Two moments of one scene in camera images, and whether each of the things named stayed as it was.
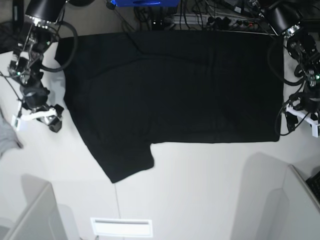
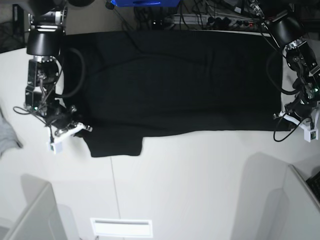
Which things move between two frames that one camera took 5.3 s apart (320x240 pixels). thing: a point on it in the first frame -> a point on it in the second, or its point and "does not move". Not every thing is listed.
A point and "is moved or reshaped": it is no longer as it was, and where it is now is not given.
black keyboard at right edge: x=313 y=183 does not move
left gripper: x=35 y=98 -> x=61 y=117
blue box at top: x=146 y=3 does not move
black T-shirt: x=126 y=90 is moved or reshaped
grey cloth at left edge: x=8 y=137 does not move
